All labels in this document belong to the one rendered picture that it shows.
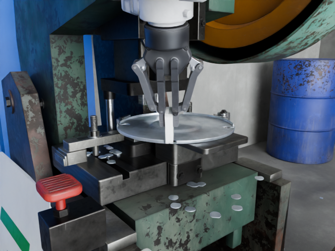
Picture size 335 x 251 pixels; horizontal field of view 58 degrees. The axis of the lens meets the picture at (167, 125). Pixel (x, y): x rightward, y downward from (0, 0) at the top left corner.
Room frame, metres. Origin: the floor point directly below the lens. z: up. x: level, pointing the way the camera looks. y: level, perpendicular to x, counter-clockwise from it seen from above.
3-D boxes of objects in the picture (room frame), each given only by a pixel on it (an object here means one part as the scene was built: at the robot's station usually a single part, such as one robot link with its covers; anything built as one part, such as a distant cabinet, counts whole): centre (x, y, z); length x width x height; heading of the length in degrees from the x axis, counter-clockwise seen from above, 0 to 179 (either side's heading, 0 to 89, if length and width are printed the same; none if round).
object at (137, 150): (0.84, 0.06, 0.72); 0.20 x 0.16 x 0.03; 128
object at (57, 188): (0.45, 0.18, 0.72); 0.07 x 0.06 x 0.08; 38
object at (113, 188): (0.84, 0.06, 0.68); 0.45 x 0.30 x 0.06; 128
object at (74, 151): (0.73, 0.19, 0.76); 0.17 x 0.06 x 0.10; 128
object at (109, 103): (0.84, 0.16, 0.81); 0.02 x 0.02 x 0.14
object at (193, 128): (0.74, -0.02, 0.78); 0.29 x 0.29 x 0.01
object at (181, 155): (0.70, -0.05, 0.72); 0.25 x 0.14 x 0.14; 38
